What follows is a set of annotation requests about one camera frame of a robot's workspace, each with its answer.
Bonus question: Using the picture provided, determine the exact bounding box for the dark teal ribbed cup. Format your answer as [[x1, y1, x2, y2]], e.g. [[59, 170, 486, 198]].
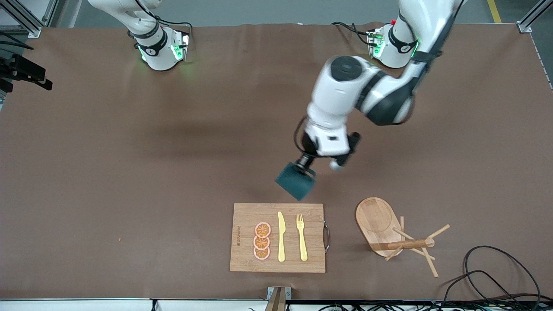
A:
[[275, 162, 317, 202]]

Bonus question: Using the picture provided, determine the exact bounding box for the wooden cup tree stand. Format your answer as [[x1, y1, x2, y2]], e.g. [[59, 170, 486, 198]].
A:
[[355, 197, 451, 278]]

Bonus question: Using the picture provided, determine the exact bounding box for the bamboo cutting board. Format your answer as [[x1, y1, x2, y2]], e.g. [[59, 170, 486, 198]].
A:
[[229, 203, 326, 273]]

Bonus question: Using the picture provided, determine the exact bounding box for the yellow plastic fork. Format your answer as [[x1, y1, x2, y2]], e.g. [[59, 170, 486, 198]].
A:
[[296, 214, 308, 262]]

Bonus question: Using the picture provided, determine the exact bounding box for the yellow plastic knife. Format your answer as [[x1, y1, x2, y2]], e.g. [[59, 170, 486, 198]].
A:
[[277, 211, 286, 263]]

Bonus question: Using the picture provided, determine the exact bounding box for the aluminium frame profile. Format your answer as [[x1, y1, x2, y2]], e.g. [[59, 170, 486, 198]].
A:
[[0, 0, 59, 38], [517, 0, 553, 33]]

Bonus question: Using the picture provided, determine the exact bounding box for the black arm base cable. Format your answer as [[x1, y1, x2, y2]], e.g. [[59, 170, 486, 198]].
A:
[[331, 21, 375, 46], [134, 0, 194, 44]]

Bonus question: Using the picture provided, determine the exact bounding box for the metal table edge bracket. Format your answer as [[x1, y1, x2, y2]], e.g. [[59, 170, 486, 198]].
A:
[[267, 286, 292, 311]]

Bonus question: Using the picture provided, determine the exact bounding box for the black cable bundle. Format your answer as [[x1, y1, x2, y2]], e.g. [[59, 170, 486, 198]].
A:
[[318, 300, 553, 311]]

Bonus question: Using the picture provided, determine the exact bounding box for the black floor cable loop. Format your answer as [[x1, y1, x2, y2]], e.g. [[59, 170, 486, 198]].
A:
[[464, 245, 541, 304], [440, 270, 521, 311]]

